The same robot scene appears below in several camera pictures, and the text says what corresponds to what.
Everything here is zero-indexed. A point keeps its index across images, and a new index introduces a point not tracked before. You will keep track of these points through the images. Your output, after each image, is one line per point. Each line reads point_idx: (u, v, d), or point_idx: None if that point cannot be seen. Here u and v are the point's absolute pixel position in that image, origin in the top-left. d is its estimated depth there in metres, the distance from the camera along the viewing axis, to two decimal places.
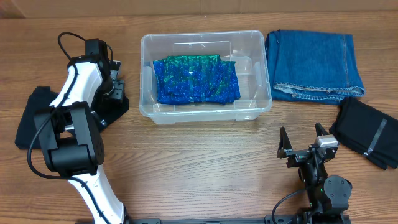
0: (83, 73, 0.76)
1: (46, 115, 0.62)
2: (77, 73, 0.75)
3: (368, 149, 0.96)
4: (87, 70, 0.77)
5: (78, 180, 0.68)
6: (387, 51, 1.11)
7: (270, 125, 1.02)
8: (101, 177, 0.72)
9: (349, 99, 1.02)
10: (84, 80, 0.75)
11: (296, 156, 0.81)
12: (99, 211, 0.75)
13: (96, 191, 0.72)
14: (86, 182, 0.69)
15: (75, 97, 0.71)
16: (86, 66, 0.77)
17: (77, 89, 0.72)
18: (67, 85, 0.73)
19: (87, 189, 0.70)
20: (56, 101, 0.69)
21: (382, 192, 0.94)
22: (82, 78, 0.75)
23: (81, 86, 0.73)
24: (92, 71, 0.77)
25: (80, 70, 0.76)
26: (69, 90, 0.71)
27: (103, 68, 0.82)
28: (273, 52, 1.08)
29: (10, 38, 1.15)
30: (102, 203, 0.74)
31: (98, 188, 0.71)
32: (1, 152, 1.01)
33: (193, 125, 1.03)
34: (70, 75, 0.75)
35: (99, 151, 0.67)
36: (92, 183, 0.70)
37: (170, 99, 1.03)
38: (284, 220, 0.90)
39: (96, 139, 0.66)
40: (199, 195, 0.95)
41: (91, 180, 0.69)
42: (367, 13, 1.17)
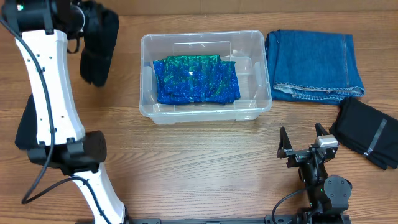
0: (49, 67, 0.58)
1: (43, 159, 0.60)
2: (41, 70, 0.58)
3: (368, 149, 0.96)
4: (50, 50, 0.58)
5: (79, 178, 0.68)
6: (387, 51, 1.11)
7: (270, 125, 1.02)
8: (103, 175, 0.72)
9: (349, 99, 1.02)
10: (56, 76, 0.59)
11: (296, 156, 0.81)
12: (100, 209, 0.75)
13: (97, 189, 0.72)
14: (87, 179, 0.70)
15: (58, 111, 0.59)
16: (40, 35, 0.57)
17: (56, 106, 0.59)
18: (41, 101, 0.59)
19: (89, 186, 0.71)
20: (46, 137, 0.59)
21: (382, 192, 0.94)
22: (51, 73, 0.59)
23: (58, 92, 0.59)
24: (55, 48, 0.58)
25: (33, 45, 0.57)
26: (51, 115, 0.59)
27: (58, 14, 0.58)
28: (273, 52, 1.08)
29: (10, 38, 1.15)
30: (102, 201, 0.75)
31: (99, 186, 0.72)
32: (1, 152, 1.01)
33: (193, 125, 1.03)
34: (33, 74, 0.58)
35: (101, 150, 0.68)
36: (94, 181, 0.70)
37: (170, 99, 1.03)
38: (284, 220, 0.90)
39: (97, 151, 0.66)
40: (199, 195, 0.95)
41: (92, 178, 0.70)
42: (368, 12, 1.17)
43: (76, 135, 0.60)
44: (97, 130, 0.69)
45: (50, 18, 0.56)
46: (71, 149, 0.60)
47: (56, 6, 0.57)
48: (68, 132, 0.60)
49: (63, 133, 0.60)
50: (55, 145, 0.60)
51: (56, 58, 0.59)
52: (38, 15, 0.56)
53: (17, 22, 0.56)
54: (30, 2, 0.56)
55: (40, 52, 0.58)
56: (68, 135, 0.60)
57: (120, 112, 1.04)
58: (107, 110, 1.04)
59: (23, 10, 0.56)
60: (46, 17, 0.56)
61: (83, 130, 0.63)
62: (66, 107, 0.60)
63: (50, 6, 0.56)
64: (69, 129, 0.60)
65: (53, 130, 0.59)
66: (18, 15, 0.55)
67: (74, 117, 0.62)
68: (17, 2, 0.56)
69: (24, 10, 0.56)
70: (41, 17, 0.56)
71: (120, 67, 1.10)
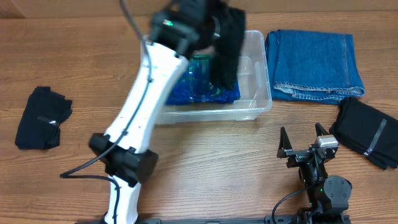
0: (157, 82, 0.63)
1: (100, 149, 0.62)
2: (150, 80, 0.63)
3: (368, 149, 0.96)
4: (166, 69, 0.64)
5: (114, 182, 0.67)
6: (387, 51, 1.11)
7: (270, 125, 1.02)
8: (136, 190, 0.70)
9: (349, 99, 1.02)
10: (157, 93, 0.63)
11: (296, 156, 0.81)
12: (114, 214, 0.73)
13: (124, 199, 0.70)
14: (120, 186, 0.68)
15: (135, 129, 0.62)
16: (167, 50, 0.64)
17: (142, 116, 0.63)
18: (133, 104, 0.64)
19: (119, 193, 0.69)
20: (116, 132, 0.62)
21: (382, 192, 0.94)
22: (154, 88, 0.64)
23: (150, 106, 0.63)
24: (171, 68, 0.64)
25: (156, 57, 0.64)
26: (132, 122, 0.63)
27: (193, 44, 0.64)
28: (273, 52, 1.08)
29: (10, 38, 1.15)
30: (120, 209, 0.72)
31: (126, 196, 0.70)
32: (1, 152, 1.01)
33: (193, 125, 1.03)
34: (142, 80, 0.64)
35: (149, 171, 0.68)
36: (125, 191, 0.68)
37: (170, 100, 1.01)
38: (284, 220, 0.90)
39: (145, 170, 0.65)
40: (199, 195, 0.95)
41: (125, 187, 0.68)
42: (368, 12, 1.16)
43: (140, 149, 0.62)
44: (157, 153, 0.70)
45: (183, 46, 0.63)
46: (128, 157, 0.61)
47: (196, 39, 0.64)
48: (134, 144, 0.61)
49: (129, 141, 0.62)
50: (116, 146, 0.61)
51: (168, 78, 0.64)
52: (176, 37, 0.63)
53: (157, 30, 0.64)
54: (181, 20, 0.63)
55: (158, 65, 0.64)
56: (133, 145, 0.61)
57: None
58: (107, 110, 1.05)
59: (168, 25, 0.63)
60: (181, 43, 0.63)
61: (146, 147, 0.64)
62: (147, 122, 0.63)
63: (189, 36, 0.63)
64: (137, 143, 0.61)
65: (124, 132, 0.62)
66: (163, 25, 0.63)
67: (146, 135, 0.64)
68: (167, 15, 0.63)
69: (169, 26, 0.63)
70: (175, 40, 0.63)
71: (120, 67, 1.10)
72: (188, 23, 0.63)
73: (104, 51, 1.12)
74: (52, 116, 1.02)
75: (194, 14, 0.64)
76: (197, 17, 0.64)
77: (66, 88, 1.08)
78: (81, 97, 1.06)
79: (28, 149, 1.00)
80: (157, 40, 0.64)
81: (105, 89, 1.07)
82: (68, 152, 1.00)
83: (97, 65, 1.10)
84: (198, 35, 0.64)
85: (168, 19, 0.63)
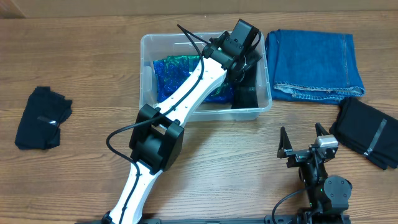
0: (205, 81, 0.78)
1: (146, 117, 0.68)
2: (201, 78, 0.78)
3: (368, 149, 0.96)
4: (215, 73, 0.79)
5: (137, 168, 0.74)
6: (387, 51, 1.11)
7: (270, 125, 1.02)
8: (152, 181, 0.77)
9: (349, 99, 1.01)
10: (202, 89, 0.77)
11: (296, 156, 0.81)
12: (124, 205, 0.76)
13: (138, 190, 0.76)
14: (141, 174, 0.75)
15: (182, 109, 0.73)
16: (216, 63, 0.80)
17: (189, 101, 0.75)
18: (183, 91, 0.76)
19: (137, 181, 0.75)
20: (165, 107, 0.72)
21: (382, 192, 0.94)
22: (203, 84, 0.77)
23: (196, 96, 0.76)
24: (219, 73, 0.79)
25: (208, 64, 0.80)
26: (181, 101, 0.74)
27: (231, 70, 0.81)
28: (273, 51, 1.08)
29: (10, 38, 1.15)
30: (132, 200, 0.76)
31: (142, 188, 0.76)
32: (1, 152, 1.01)
33: (193, 125, 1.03)
34: (193, 77, 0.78)
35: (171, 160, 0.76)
36: (144, 180, 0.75)
37: None
38: (284, 220, 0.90)
39: (173, 154, 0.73)
40: (199, 195, 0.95)
41: (145, 176, 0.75)
42: (368, 12, 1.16)
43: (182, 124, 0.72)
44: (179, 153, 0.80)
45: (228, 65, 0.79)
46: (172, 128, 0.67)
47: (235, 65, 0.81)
48: (179, 117, 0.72)
49: (175, 116, 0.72)
50: (165, 116, 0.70)
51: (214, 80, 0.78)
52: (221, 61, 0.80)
53: (210, 52, 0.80)
54: (226, 50, 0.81)
55: (208, 70, 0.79)
56: (179, 119, 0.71)
57: (120, 112, 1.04)
58: (107, 110, 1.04)
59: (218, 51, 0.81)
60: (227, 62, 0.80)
61: None
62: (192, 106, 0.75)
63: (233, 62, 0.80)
64: (181, 118, 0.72)
65: (174, 107, 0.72)
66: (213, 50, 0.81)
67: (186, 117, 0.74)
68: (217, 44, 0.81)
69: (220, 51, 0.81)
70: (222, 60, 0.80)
71: (120, 67, 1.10)
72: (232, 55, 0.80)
73: (104, 51, 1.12)
74: (52, 116, 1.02)
75: (234, 48, 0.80)
76: (237, 52, 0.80)
77: (66, 88, 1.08)
78: (81, 97, 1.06)
79: (28, 149, 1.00)
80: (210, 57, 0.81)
81: (105, 89, 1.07)
82: (68, 152, 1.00)
83: (97, 65, 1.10)
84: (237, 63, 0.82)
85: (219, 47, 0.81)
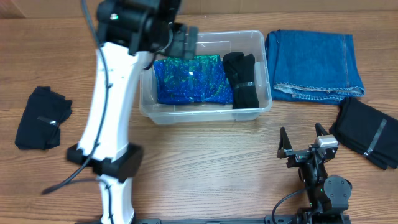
0: (117, 86, 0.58)
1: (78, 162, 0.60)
2: (109, 85, 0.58)
3: (368, 149, 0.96)
4: (125, 69, 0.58)
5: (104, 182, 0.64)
6: (387, 51, 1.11)
7: (270, 125, 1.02)
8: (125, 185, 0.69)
9: (349, 99, 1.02)
10: (120, 97, 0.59)
11: (296, 156, 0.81)
12: (111, 213, 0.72)
13: (115, 196, 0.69)
14: (111, 185, 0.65)
15: (107, 141, 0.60)
16: (123, 50, 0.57)
17: (109, 127, 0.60)
18: (97, 113, 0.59)
19: (110, 192, 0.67)
20: (87, 146, 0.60)
21: (382, 192, 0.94)
22: (116, 91, 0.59)
23: (115, 110, 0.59)
24: (130, 68, 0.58)
25: (112, 59, 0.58)
26: (101, 132, 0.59)
27: (148, 34, 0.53)
28: (273, 52, 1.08)
29: (10, 38, 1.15)
30: (116, 205, 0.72)
31: (119, 193, 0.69)
32: (1, 152, 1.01)
33: (194, 125, 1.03)
34: (101, 86, 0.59)
35: (133, 168, 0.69)
36: (116, 188, 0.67)
37: (171, 100, 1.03)
38: (284, 220, 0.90)
39: (127, 172, 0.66)
40: (199, 195, 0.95)
41: (115, 185, 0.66)
42: (369, 12, 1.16)
43: (115, 157, 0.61)
44: (138, 147, 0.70)
45: (137, 42, 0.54)
46: (106, 170, 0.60)
47: (150, 26, 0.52)
48: (109, 152, 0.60)
49: (103, 153, 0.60)
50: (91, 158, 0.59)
51: (127, 78, 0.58)
52: (127, 32, 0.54)
53: (104, 28, 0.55)
54: (129, 8, 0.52)
55: (114, 66, 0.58)
56: (109, 155, 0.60)
57: None
58: None
59: (116, 20, 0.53)
60: (133, 38, 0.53)
61: (122, 151, 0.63)
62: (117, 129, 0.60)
63: (144, 25, 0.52)
64: (111, 153, 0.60)
65: (96, 144, 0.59)
66: (108, 20, 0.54)
67: (120, 139, 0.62)
68: (112, 7, 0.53)
69: (117, 20, 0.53)
70: (127, 35, 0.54)
71: None
72: (142, 9, 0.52)
73: None
74: (52, 116, 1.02)
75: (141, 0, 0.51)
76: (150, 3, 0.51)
77: (66, 88, 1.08)
78: (81, 97, 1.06)
79: (27, 149, 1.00)
80: (107, 39, 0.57)
81: None
82: None
83: None
84: (154, 20, 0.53)
85: (115, 12, 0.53)
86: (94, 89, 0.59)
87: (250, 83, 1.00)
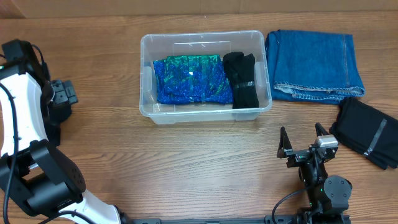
0: (19, 96, 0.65)
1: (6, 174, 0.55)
2: (11, 97, 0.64)
3: (368, 149, 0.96)
4: (21, 86, 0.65)
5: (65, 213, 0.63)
6: (387, 51, 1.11)
7: (270, 125, 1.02)
8: (87, 199, 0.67)
9: (349, 99, 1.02)
10: (25, 102, 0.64)
11: (296, 156, 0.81)
12: None
13: (89, 214, 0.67)
14: (75, 209, 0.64)
15: (27, 132, 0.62)
16: (12, 79, 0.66)
17: (23, 121, 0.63)
18: (9, 122, 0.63)
19: (80, 215, 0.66)
20: (9, 148, 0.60)
21: (382, 192, 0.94)
22: (20, 99, 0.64)
23: (25, 113, 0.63)
24: (25, 84, 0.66)
25: (10, 84, 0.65)
26: (17, 127, 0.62)
27: (34, 73, 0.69)
28: (273, 52, 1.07)
29: (10, 38, 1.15)
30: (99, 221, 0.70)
31: (89, 210, 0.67)
32: None
33: (193, 125, 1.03)
34: (5, 103, 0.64)
35: (76, 177, 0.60)
36: (82, 208, 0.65)
37: (170, 99, 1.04)
38: (284, 220, 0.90)
39: (68, 171, 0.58)
40: (199, 195, 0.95)
41: (79, 206, 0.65)
42: (369, 12, 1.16)
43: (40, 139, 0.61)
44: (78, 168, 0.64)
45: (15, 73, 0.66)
46: (35, 153, 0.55)
47: (32, 66, 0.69)
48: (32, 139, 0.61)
49: (27, 141, 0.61)
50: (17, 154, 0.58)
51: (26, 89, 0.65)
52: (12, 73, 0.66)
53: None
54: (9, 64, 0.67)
55: (13, 87, 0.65)
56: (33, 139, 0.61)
57: (120, 112, 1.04)
58: (107, 110, 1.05)
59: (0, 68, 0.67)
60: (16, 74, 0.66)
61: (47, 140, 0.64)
62: (32, 121, 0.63)
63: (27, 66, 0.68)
64: (33, 139, 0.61)
65: (17, 138, 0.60)
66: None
67: (41, 130, 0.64)
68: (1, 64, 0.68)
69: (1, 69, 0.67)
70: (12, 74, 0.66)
71: (119, 67, 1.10)
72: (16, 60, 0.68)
73: (104, 51, 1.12)
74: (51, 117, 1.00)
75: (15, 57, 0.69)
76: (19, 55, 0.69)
77: None
78: (80, 97, 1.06)
79: None
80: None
81: (105, 89, 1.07)
82: (68, 153, 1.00)
83: (97, 65, 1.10)
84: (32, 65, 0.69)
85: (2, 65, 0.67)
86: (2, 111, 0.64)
87: (250, 83, 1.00)
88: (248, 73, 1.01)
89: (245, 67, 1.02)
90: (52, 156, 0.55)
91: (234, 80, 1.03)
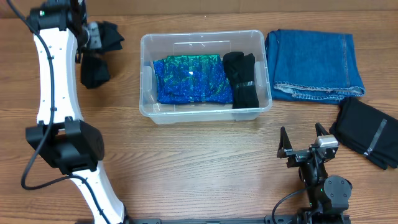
0: (57, 56, 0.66)
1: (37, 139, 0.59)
2: (50, 57, 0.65)
3: (368, 149, 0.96)
4: (60, 44, 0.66)
5: (78, 177, 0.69)
6: (387, 51, 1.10)
7: (270, 124, 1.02)
8: (101, 174, 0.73)
9: (349, 99, 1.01)
10: (63, 63, 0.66)
11: (296, 156, 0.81)
12: (99, 209, 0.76)
13: (97, 188, 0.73)
14: (86, 178, 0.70)
15: (64, 103, 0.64)
16: (55, 34, 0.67)
17: (60, 83, 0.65)
18: (46, 84, 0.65)
19: (88, 185, 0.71)
20: (45, 116, 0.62)
21: (382, 192, 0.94)
22: (58, 61, 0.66)
23: (63, 75, 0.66)
24: (64, 42, 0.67)
25: (48, 39, 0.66)
26: (53, 95, 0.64)
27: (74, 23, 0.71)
28: (273, 51, 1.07)
29: (9, 38, 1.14)
30: (102, 201, 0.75)
31: (98, 185, 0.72)
32: (1, 152, 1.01)
33: (194, 125, 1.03)
34: (44, 62, 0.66)
35: (98, 146, 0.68)
36: (92, 180, 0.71)
37: (170, 99, 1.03)
38: (284, 220, 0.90)
39: (94, 141, 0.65)
40: (199, 195, 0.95)
41: (91, 177, 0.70)
42: (369, 12, 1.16)
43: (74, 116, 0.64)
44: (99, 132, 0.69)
45: (63, 22, 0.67)
46: (68, 131, 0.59)
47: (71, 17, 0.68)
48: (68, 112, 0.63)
49: (63, 114, 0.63)
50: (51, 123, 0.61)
51: (65, 49, 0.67)
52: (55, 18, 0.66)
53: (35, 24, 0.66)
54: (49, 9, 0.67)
55: (51, 43, 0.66)
56: (68, 114, 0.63)
57: (120, 112, 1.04)
58: (107, 110, 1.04)
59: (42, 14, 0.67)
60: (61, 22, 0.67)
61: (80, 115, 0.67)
62: (69, 91, 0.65)
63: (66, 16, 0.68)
64: (68, 111, 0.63)
65: (53, 110, 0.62)
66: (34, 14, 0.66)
67: (74, 99, 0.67)
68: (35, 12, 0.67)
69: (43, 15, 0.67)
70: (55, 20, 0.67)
71: (119, 67, 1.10)
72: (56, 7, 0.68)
73: None
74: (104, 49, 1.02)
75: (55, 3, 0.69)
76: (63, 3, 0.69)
77: None
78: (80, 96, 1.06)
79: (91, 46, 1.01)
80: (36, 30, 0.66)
81: (105, 88, 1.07)
82: None
83: None
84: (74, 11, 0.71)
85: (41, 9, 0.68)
86: (41, 72, 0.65)
87: (251, 83, 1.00)
88: (248, 73, 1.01)
89: (245, 66, 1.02)
90: (83, 135, 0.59)
91: (234, 80, 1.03)
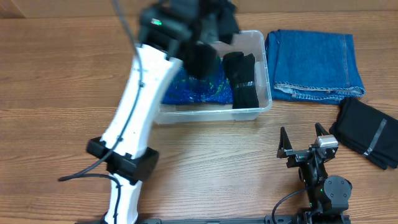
0: (149, 86, 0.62)
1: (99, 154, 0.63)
2: (141, 85, 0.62)
3: (368, 149, 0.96)
4: (157, 70, 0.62)
5: (115, 180, 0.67)
6: (387, 51, 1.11)
7: (271, 125, 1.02)
8: (137, 188, 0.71)
9: (349, 99, 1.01)
10: (148, 97, 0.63)
11: (296, 156, 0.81)
12: (115, 213, 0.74)
13: (124, 198, 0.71)
14: (122, 185, 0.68)
15: (130, 138, 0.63)
16: (157, 53, 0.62)
17: (139, 115, 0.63)
18: (126, 111, 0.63)
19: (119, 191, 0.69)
20: (111, 142, 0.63)
21: (382, 192, 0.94)
22: (146, 91, 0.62)
23: (146, 106, 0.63)
24: (162, 71, 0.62)
25: (145, 55, 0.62)
26: (126, 128, 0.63)
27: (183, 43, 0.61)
28: (273, 52, 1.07)
29: (9, 38, 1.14)
30: (122, 209, 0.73)
31: (127, 195, 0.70)
32: (1, 152, 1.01)
33: (193, 125, 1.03)
34: (133, 86, 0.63)
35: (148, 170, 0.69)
36: (127, 189, 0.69)
37: (170, 99, 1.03)
38: (284, 220, 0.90)
39: (143, 172, 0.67)
40: (199, 195, 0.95)
41: (127, 186, 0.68)
42: (369, 12, 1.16)
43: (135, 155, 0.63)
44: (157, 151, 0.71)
45: (173, 45, 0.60)
46: (124, 163, 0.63)
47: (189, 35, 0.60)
48: (130, 149, 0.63)
49: (125, 147, 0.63)
50: (112, 153, 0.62)
51: (160, 81, 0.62)
52: (166, 37, 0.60)
53: (144, 31, 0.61)
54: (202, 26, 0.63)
55: (148, 68, 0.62)
56: (130, 150, 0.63)
57: None
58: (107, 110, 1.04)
59: (156, 24, 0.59)
60: (171, 43, 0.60)
61: (143, 149, 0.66)
62: (142, 126, 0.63)
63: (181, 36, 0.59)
64: (134, 148, 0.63)
65: (119, 140, 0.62)
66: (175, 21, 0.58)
67: (142, 136, 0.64)
68: (154, 13, 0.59)
69: (159, 26, 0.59)
70: (166, 40, 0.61)
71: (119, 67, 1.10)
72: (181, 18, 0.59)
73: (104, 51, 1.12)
74: None
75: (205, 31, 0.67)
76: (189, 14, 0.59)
77: (66, 88, 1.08)
78: (81, 97, 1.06)
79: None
80: (147, 42, 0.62)
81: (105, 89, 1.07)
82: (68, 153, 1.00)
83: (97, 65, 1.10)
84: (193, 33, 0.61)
85: (157, 16, 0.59)
86: (127, 89, 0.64)
87: (250, 83, 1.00)
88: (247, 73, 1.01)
89: (245, 66, 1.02)
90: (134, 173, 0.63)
91: (234, 80, 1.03)
